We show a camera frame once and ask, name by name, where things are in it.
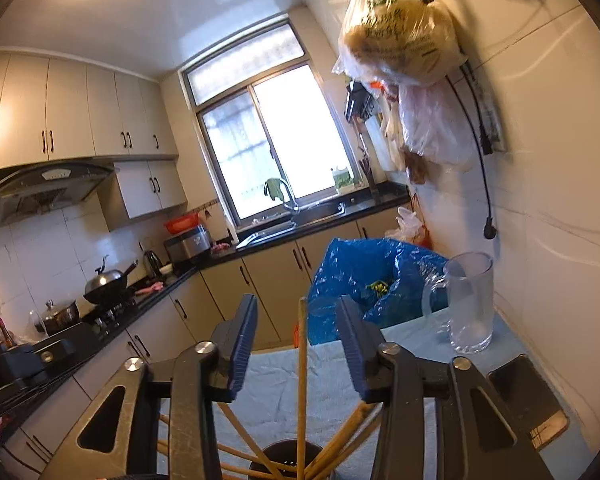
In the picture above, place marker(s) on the grey-blue table cloth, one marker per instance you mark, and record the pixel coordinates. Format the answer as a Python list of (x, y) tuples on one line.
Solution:
[(275, 385)]

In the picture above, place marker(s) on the black wok with lid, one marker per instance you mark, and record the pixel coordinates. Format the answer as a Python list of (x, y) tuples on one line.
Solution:
[(107, 282)]

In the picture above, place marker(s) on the red plastic basket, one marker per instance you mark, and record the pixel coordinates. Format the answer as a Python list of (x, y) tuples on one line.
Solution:
[(181, 222)]

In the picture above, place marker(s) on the black smartphone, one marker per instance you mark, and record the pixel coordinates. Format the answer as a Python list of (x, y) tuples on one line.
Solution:
[(527, 397)]

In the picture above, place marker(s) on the steel pot with lid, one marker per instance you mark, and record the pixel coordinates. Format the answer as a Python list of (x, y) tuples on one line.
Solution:
[(60, 317)]

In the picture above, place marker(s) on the grey range hood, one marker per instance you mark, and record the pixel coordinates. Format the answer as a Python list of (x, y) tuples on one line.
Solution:
[(45, 190)]

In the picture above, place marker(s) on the black chopstick holder cup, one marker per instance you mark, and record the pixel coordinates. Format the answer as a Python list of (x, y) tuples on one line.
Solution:
[(287, 460)]

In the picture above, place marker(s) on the pink cloth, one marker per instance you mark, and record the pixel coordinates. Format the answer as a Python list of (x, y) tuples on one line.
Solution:
[(150, 288)]

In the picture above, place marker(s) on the chrome faucet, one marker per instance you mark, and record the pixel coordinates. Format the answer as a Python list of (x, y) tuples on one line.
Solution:
[(289, 200)]

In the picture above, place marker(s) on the black gas stove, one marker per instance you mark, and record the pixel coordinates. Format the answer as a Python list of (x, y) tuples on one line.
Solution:
[(112, 312)]

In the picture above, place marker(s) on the black kitchen countertop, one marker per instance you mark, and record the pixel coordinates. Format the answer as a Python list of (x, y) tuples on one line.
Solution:
[(380, 199)]

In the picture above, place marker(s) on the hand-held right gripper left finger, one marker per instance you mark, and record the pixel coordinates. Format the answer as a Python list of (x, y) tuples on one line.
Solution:
[(242, 345)]

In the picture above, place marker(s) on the translucent hanging plastic bag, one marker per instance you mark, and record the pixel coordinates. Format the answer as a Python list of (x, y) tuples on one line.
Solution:
[(432, 120)]

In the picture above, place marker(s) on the black box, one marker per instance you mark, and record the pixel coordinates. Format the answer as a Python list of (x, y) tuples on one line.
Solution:
[(32, 360)]

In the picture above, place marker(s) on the kitchen window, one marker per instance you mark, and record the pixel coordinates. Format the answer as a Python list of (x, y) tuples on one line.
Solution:
[(280, 135)]

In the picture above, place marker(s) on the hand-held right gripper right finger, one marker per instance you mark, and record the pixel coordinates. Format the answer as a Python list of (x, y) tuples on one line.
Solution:
[(352, 350)]

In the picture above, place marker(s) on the beige upper kitchen cabinets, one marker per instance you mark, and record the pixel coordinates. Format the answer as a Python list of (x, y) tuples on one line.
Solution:
[(65, 105)]

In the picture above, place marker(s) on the hanging plastic bag with food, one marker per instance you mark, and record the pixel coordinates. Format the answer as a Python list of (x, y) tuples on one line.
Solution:
[(400, 30)]

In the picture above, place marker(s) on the kitchen sink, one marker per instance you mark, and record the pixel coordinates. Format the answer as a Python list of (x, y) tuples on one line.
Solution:
[(285, 227)]

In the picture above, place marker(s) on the clear glass pitcher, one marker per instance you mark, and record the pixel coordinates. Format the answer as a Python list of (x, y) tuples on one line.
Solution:
[(470, 305)]

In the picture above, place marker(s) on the white plastic bag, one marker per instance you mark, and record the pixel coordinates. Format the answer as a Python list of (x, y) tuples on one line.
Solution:
[(405, 225)]

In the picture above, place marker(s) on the electric kettle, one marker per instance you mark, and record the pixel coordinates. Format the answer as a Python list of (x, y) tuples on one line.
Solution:
[(153, 264)]

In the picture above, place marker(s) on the silver rice cooker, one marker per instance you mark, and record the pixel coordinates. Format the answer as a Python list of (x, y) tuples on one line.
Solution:
[(190, 245)]

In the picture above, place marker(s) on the blue plastic bag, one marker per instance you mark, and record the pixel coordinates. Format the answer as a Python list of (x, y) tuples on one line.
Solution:
[(350, 270)]

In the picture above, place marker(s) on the black wall rack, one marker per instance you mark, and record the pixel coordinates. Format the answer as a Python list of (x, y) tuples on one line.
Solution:
[(360, 100)]

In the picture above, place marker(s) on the green carton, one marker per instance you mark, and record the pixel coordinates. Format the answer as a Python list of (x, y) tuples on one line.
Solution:
[(341, 177)]

